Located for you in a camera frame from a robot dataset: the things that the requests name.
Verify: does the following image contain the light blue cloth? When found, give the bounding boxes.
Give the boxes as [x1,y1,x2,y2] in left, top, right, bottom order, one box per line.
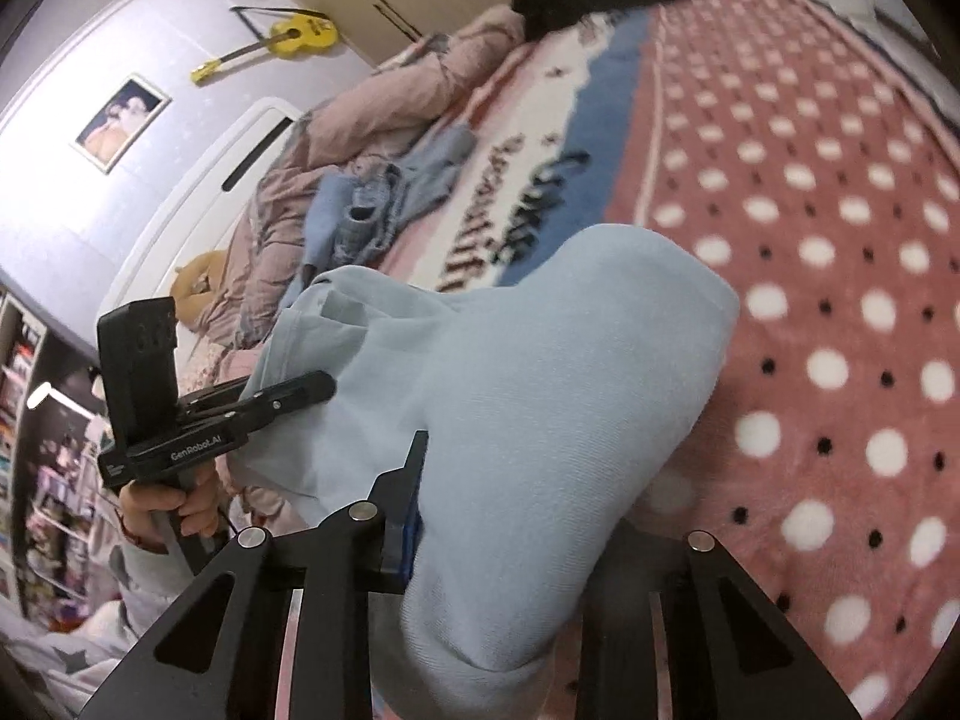
[300,176,357,275]

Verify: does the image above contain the cluttered bookshelf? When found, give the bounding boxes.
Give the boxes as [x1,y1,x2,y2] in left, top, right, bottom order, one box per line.
[0,289,121,623]

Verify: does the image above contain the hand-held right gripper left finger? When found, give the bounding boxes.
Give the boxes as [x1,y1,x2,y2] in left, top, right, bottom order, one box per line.
[79,429,430,720]

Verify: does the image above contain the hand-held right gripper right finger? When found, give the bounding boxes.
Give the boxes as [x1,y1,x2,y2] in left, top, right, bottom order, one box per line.
[574,531,863,720]

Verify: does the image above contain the pink polka dot blanket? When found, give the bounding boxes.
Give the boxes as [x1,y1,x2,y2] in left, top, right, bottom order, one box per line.
[180,0,960,720]

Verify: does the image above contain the light blue sweatshirt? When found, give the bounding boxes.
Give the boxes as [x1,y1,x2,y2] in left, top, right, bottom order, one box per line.
[217,223,742,720]

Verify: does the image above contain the framed wall picture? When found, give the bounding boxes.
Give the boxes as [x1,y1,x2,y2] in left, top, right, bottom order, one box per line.
[71,75,172,175]

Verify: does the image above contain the person's left hand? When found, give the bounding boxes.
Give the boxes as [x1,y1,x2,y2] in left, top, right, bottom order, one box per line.
[118,480,187,550]

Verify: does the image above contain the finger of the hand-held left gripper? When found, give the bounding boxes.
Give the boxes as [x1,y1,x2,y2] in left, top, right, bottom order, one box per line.
[236,371,336,425]
[184,381,252,415]

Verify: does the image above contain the blue denim jeans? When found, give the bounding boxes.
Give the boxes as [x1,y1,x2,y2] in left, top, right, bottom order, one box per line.
[330,124,477,265]

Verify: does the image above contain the white bed headboard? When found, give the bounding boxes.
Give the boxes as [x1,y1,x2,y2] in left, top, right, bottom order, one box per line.
[105,96,316,331]

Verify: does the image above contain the pink duvet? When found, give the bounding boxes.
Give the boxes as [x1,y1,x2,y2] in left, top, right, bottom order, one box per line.
[180,4,526,533]

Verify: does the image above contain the white star print cloth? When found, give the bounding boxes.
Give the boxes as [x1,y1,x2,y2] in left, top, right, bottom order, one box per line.
[0,600,151,720]

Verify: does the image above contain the person's left forearm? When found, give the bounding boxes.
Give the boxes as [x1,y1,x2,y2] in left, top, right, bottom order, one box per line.
[112,532,203,631]

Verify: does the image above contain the yellow plush toy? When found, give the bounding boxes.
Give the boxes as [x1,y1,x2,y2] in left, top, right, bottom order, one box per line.
[171,251,226,331]

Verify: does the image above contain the yellow guitar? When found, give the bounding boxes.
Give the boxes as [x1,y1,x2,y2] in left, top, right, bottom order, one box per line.
[189,13,338,86]

